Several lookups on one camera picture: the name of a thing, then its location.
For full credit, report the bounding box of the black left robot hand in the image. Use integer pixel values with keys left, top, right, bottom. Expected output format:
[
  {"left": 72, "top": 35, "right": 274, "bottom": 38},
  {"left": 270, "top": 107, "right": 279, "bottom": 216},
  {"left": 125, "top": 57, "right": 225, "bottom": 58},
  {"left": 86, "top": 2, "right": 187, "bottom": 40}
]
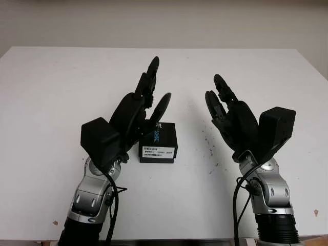
[{"left": 109, "top": 56, "right": 172, "bottom": 163}]

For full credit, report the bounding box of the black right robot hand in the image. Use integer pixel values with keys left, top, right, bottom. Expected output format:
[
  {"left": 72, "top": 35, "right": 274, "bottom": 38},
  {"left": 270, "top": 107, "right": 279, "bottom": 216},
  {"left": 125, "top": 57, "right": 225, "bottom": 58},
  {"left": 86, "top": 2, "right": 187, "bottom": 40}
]
[{"left": 204, "top": 73, "right": 261, "bottom": 162}]

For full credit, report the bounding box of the small black box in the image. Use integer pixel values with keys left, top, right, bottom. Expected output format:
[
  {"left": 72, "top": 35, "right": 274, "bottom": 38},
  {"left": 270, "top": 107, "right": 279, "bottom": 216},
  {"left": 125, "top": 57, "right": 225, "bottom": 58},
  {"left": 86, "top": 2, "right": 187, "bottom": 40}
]
[{"left": 138, "top": 122, "right": 178, "bottom": 158}]

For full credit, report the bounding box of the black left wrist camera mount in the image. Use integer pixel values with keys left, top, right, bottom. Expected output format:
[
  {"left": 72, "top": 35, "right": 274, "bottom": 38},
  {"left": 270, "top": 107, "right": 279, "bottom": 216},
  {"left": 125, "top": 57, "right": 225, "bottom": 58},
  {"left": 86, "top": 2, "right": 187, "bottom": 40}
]
[{"left": 80, "top": 117, "right": 122, "bottom": 171}]

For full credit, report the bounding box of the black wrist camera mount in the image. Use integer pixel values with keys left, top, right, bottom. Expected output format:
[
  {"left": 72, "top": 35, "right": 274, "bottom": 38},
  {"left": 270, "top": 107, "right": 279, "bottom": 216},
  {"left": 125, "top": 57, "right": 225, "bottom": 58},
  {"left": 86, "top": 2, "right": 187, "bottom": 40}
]
[
  {"left": 80, "top": 117, "right": 122, "bottom": 171},
  {"left": 258, "top": 106, "right": 297, "bottom": 165}
]

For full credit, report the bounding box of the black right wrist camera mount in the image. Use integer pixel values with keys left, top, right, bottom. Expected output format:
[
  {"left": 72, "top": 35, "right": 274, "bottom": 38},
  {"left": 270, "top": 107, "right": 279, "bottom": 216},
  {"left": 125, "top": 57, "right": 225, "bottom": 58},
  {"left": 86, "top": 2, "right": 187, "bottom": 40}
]
[{"left": 258, "top": 106, "right": 297, "bottom": 165}]

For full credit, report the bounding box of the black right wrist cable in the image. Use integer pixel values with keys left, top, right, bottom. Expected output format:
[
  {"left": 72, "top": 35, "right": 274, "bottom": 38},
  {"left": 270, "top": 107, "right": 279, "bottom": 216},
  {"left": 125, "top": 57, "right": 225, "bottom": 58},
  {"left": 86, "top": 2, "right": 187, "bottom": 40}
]
[{"left": 232, "top": 163, "right": 258, "bottom": 246}]

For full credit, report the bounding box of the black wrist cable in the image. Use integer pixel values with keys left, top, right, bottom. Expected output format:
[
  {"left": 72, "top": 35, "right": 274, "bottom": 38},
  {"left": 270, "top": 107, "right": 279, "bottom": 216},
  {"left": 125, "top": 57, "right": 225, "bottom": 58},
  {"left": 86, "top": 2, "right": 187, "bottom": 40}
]
[
  {"left": 232, "top": 163, "right": 258, "bottom": 246},
  {"left": 104, "top": 168, "right": 128, "bottom": 246}
]

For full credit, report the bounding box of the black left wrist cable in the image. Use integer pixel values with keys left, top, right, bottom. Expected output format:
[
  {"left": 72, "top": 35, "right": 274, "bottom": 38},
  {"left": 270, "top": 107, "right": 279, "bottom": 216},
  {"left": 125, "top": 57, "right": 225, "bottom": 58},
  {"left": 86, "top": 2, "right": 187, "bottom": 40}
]
[{"left": 104, "top": 168, "right": 128, "bottom": 246}]

